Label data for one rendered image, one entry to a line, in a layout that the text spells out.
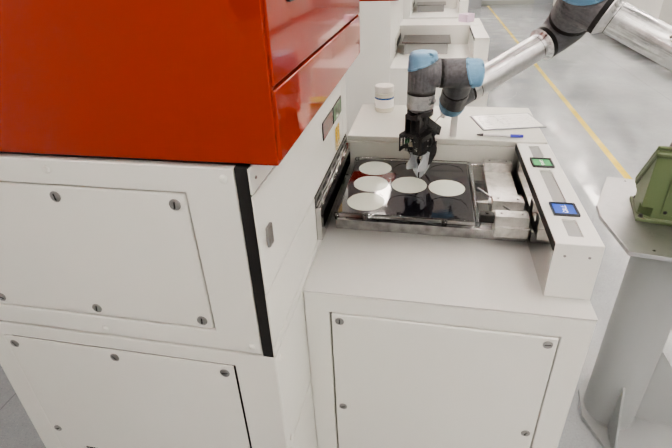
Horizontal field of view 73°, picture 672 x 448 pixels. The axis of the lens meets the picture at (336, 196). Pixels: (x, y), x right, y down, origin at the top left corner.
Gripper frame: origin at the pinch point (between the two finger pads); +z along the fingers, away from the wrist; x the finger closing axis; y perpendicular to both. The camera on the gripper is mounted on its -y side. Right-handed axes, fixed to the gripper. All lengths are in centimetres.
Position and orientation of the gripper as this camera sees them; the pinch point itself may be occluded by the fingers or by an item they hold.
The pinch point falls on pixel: (420, 172)
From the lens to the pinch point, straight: 138.3
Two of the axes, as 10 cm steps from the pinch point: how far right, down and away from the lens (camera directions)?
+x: 8.0, 2.6, -5.4
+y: -6.0, 4.0, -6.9
